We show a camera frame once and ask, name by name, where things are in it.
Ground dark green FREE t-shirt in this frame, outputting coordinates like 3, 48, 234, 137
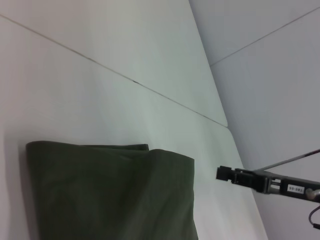
25, 140, 200, 240

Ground thin grey rod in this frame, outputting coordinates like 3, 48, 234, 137
253, 148, 320, 174

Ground silver angled cable plug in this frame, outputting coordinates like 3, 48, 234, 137
305, 187, 320, 229

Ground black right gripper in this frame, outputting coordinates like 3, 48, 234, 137
215, 165, 320, 201

